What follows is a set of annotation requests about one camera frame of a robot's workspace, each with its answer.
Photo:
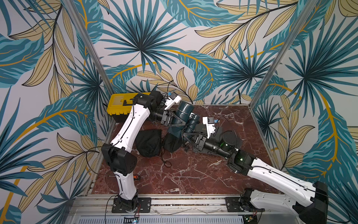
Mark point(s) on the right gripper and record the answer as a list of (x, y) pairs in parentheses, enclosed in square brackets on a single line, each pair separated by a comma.
[(200, 141)]

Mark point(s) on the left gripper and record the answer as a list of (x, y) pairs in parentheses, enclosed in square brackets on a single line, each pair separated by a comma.
[(166, 119)]

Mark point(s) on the plain black drawstring pouch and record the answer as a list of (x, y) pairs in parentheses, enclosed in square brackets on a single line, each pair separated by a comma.
[(169, 143)]

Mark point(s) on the black hair dryer pouch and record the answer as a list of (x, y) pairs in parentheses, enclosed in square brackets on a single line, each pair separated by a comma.
[(148, 142)]

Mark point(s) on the grey hair dryer pouch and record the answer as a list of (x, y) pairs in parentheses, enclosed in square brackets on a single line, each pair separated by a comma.
[(201, 128)]

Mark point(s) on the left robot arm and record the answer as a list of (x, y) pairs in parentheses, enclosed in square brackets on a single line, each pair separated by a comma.
[(117, 154)]

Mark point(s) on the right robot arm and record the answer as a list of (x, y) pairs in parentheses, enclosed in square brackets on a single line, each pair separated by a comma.
[(308, 201)]

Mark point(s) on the yellow black toolbox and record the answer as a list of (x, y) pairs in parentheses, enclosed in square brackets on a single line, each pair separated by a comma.
[(124, 108)]

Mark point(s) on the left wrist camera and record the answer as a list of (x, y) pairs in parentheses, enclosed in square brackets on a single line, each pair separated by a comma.
[(173, 98)]

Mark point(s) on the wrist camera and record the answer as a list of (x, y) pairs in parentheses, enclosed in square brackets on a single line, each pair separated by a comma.
[(210, 124), (173, 98)]

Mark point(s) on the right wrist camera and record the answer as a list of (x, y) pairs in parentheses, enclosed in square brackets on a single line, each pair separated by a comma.
[(210, 124)]

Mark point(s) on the aluminium front rail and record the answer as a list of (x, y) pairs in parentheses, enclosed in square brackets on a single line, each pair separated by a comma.
[(152, 204)]

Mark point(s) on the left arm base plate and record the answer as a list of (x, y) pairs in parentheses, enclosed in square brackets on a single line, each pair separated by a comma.
[(131, 205)]

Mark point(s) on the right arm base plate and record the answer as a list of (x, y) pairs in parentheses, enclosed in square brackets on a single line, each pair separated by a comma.
[(240, 204)]

